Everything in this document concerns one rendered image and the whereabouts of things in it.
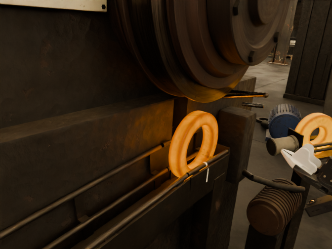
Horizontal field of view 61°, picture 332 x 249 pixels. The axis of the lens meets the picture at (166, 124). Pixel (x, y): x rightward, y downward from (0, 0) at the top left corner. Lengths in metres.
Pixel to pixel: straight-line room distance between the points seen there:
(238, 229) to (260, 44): 1.23
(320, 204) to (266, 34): 0.42
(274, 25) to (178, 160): 0.37
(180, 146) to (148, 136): 0.08
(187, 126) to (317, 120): 0.55
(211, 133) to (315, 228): 1.24
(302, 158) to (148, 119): 0.38
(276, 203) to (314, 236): 0.86
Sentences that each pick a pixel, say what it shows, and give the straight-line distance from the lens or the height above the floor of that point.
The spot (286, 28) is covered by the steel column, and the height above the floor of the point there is 1.05.
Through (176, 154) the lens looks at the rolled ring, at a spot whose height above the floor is 0.76.
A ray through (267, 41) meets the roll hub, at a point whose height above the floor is 1.02.
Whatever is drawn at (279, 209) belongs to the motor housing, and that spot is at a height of 0.52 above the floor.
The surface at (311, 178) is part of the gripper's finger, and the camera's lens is 0.74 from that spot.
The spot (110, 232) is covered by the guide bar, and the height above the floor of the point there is 0.69.
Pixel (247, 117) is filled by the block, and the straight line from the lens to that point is 0.88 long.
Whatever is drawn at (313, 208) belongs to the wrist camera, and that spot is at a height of 0.65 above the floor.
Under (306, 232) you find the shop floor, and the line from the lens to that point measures 1.84.
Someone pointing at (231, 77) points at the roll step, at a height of 0.93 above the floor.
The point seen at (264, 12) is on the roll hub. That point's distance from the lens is 0.61.
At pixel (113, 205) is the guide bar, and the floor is 0.69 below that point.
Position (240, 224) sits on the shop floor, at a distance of 1.75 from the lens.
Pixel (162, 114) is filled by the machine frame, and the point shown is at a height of 0.84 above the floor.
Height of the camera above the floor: 1.05
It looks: 20 degrees down
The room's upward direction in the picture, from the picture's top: 4 degrees clockwise
